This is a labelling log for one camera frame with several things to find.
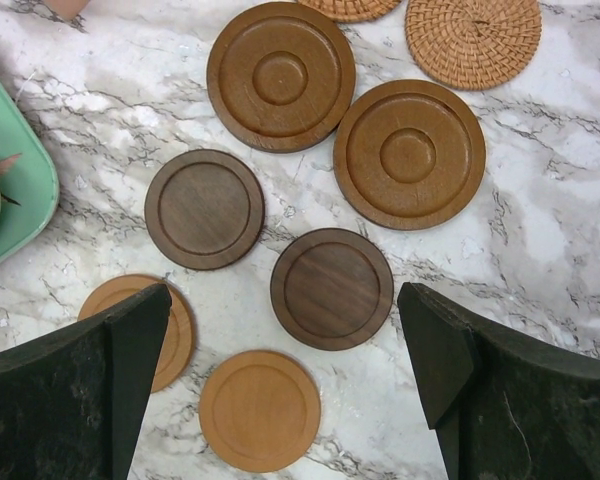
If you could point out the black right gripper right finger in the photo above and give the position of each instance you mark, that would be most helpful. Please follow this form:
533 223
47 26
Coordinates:
503 404

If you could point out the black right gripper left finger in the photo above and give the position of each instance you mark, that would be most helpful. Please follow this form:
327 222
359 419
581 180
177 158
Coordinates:
72 402

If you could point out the light orange wooden coaster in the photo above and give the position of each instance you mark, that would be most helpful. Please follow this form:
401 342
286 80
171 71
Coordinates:
179 341

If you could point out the dark walnut coaster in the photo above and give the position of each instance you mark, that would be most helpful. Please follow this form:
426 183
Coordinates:
331 289
204 209

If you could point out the brown wooden ringed coaster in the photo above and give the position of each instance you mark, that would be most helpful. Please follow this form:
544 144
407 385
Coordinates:
409 155

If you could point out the woven rattan coaster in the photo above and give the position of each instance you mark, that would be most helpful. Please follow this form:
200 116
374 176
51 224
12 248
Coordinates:
473 45
352 11

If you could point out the green floral tray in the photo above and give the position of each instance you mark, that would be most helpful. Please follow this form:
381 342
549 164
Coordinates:
29 182

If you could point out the orange plastic desk organizer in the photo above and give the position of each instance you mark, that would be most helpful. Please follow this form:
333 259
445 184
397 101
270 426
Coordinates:
66 9

